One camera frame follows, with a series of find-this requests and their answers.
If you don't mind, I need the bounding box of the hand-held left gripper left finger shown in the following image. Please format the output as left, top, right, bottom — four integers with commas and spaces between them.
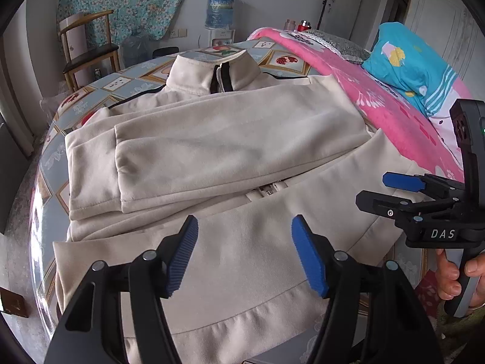
43, 214, 199, 364

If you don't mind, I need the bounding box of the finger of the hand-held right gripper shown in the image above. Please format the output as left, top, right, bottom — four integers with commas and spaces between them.
383, 172, 466, 198
355, 190, 463, 221

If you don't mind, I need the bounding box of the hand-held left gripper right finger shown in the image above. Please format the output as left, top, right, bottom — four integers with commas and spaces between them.
291, 214, 444, 364

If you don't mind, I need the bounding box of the cream zip jacket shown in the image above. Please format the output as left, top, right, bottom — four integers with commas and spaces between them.
52, 49, 421, 364

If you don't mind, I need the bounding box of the person's right forearm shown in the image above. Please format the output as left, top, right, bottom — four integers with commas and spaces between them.
417, 303, 485, 364

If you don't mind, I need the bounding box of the person's right hand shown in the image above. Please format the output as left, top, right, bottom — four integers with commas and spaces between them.
436, 248, 485, 308

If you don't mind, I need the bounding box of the pink floral blanket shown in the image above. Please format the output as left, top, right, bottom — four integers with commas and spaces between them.
246, 26, 485, 313

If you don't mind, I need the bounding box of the cyan patterned pillow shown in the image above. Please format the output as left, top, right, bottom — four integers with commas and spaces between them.
362, 22, 470, 116

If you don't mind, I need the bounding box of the grey lace-trimmed cushion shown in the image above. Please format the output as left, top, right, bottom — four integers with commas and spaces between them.
288, 28, 370, 63

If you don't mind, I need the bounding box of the brown cardboard box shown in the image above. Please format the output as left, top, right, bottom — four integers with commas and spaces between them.
0, 286, 29, 318

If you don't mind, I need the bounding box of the white wardrobe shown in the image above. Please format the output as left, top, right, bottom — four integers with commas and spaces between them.
322, 0, 485, 101

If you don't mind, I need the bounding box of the black pedal bin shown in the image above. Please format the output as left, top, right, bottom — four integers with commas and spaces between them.
152, 46, 179, 60

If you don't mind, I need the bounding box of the clear empty water jug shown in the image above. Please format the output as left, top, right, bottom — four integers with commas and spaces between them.
123, 30, 152, 67

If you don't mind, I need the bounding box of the wooden chair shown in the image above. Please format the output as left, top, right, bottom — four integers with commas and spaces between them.
59, 9, 121, 93

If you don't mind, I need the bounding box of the white water dispenser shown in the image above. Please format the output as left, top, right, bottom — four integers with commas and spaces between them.
206, 26, 236, 48

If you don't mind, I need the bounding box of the white paper bag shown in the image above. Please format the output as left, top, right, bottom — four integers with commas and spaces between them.
62, 12, 90, 57

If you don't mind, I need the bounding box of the blue water bottle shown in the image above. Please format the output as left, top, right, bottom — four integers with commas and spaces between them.
206, 0, 237, 29

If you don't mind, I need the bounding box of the teal floral hanging cloth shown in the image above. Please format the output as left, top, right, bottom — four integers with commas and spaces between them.
57, 0, 201, 44

